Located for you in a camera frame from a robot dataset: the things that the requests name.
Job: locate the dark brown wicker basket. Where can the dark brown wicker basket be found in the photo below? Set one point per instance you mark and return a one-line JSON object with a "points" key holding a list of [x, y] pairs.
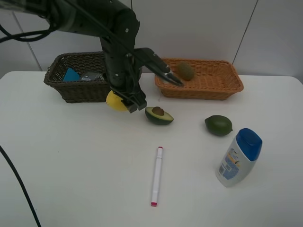
{"points": [[79, 91]]}

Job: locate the dark packaged card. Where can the dark packaged card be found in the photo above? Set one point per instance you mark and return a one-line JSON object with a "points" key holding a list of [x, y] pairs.
{"points": [[92, 76]]}

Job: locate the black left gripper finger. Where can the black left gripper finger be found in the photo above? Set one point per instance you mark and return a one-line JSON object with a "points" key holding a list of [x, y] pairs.
{"points": [[171, 78], [132, 99]]}

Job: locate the halved avocado with pit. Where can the halved avocado with pit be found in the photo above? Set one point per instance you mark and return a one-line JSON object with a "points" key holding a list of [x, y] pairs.
{"points": [[158, 116]]}

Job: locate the yellow lemon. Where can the yellow lemon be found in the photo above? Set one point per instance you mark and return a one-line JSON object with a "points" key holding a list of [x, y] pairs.
{"points": [[115, 102]]}

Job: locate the white marker red caps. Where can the white marker red caps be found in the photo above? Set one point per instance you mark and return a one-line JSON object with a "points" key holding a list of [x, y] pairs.
{"points": [[156, 177]]}

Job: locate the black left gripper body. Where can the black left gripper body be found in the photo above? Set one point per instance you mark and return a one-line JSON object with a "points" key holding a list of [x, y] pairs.
{"points": [[124, 68]]}

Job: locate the whole dark green avocado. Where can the whole dark green avocado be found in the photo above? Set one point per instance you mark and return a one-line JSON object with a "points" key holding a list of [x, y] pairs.
{"points": [[218, 125]]}

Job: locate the white bottle blue cap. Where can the white bottle blue cap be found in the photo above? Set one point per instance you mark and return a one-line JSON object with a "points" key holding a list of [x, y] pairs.
{"points": [[240, 158]]}

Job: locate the green whiteboard eraser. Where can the green whiteboard eraser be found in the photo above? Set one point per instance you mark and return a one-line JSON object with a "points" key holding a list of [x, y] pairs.
{"points": [[71, 76]]}

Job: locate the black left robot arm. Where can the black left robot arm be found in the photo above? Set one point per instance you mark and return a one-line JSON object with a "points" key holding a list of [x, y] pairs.
{"points": [[115, 25]]}

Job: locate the brown kiwi fruit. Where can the brown kiwi fruit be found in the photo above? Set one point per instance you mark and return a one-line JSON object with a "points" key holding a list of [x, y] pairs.
{"points": [[185, 71]]}

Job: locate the orange wicker basket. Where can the orange wicker basket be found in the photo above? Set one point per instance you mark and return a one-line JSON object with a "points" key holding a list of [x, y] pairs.
{"points": [[213, 80]]}

